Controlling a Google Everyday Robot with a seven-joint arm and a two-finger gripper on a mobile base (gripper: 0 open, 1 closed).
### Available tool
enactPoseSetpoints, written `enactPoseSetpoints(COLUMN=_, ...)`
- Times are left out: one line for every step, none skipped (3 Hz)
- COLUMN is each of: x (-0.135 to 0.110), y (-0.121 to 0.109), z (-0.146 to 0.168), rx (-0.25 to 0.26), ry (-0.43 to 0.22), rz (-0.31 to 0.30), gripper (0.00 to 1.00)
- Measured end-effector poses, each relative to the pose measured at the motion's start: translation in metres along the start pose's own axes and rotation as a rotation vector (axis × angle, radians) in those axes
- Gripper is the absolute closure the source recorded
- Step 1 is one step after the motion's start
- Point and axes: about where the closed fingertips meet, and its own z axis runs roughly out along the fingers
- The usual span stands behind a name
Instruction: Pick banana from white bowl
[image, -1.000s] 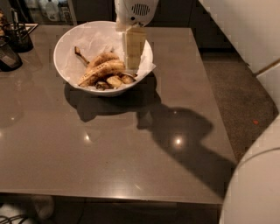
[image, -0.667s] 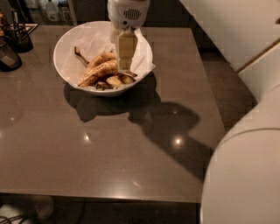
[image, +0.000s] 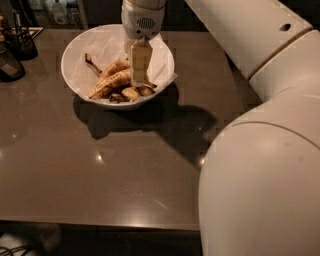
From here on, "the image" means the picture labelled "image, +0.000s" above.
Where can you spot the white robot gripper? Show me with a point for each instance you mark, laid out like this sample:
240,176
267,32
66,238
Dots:
142,22

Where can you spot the spotted ripe banana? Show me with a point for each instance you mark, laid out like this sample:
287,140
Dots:
113,68
114,84

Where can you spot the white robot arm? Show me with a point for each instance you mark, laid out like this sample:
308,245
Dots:
259,187

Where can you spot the white ceramic bowl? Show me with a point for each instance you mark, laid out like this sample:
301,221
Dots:
83,90

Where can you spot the small banana piece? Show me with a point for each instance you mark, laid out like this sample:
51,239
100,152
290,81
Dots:
131,94

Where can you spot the white paper liner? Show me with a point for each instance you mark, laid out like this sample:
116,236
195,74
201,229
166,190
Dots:
106,46

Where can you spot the white plastic bottle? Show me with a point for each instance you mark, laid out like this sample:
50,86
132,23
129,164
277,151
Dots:
60,13

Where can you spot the dark lower cabinets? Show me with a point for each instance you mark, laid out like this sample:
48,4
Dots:
179,16

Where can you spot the dark round container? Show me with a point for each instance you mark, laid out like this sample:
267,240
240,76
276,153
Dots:
11,69

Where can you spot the black wire utensil holder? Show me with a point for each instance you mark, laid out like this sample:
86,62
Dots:
22,44

